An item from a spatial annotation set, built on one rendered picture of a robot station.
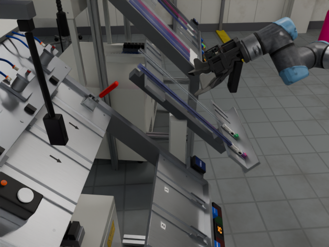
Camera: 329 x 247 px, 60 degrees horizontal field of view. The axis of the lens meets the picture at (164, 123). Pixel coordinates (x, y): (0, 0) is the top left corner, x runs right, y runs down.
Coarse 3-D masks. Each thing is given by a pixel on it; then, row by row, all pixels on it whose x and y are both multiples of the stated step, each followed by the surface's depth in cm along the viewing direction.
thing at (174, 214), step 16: (160, 160) 82; (160, 176) 78; (176, 176) 83; (160, 192) 74; (176, 192) 79; (192, 192) 85; (160, 208) 70; (176, 208) 75; (192, 208) 80; (160, 224) 67; (176, 224) 71; (192, 224) 76; (160, 240) 64; (176, 240) 68; (192, 240) 72
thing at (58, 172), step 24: (72, 96) 71; (72, 120) 66; (96, 120) 72; (24, 144) 54; (48, 144) 58; (72, 144) 62; (96, 144) 68; (0, 168) 48; (24, 168) 51; (48, 168) 55; (72, 168) 59; (48, 192) 52; (72, 192) 55; (0, 216) 44; (48, 216) 49; (24, 240) 44; (48, 240) 47
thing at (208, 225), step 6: (204, 186) 90; (210, 186) 90; (204, 192) 88; (210, 192) 88; (204, 198) 87; (210, 198) 85; (204, 204) 85; (210, 204) 84; (204, 210) 83; (210, 210) 82; (204, 216) 82; (210, 216) 80; (204, 222) 80; (210, 222) 78; (210, 228) 77; (210, 234) 76; (210, 240) 74; (210, 246) 73
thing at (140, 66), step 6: (138, 66) 78; (144, 72) 79; (150, 72) 81; (150, 78) 81; (156, 78) 81; (162, 84) 82; (168, 90) 83; (174, 96) 84; (180, 102) 86; (186, 108) 87; (192, 108) 89; (192, 114) 89; (198, 114) 90; (204, 120) 90; (210, 126) 92; (216, 132) 94; (222, 138) 95; (228, 144) 97
